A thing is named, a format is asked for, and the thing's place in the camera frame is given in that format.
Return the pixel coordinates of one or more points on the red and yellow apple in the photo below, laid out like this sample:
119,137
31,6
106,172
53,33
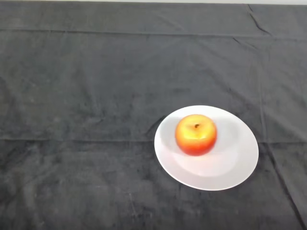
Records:
196,136

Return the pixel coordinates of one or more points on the white round plate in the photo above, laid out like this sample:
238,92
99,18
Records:
216,172

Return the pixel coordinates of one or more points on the black table cloth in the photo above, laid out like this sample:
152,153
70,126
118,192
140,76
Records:
120,60

